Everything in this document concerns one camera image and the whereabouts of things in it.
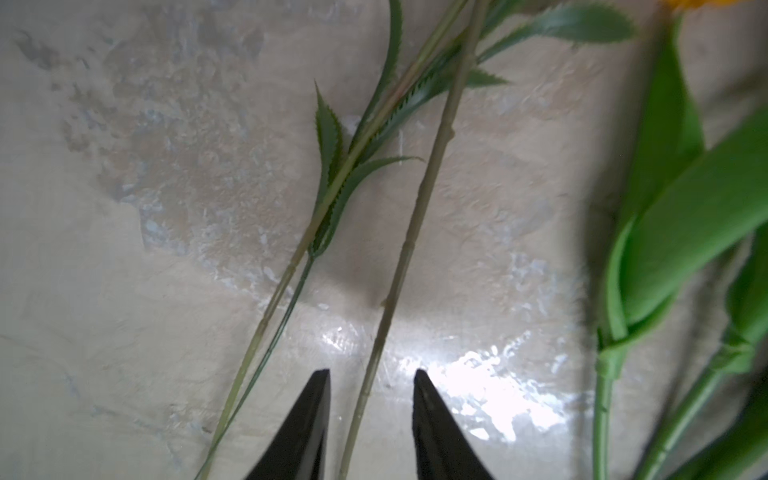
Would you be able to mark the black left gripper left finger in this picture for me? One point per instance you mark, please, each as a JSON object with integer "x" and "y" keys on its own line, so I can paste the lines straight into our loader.
{"x": 297, "y": 452}

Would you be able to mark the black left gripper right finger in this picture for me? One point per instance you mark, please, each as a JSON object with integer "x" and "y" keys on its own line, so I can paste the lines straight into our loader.
{"x": 442, "y": 451}

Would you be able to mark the orange marigold flower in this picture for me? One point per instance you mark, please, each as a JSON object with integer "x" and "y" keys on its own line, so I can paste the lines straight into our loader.
{"x": 430, "y": 75}

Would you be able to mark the cream sunflower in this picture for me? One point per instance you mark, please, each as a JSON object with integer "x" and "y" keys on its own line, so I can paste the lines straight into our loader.
{"x": 444, "y": 135}

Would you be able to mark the light blue tulip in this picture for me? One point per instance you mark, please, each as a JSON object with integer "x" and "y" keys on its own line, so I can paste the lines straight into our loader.
{"x": 734, "y": 452}

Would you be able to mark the yellow white tulip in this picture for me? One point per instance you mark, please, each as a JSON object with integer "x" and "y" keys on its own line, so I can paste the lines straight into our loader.
{"x": 746, "y": 305}

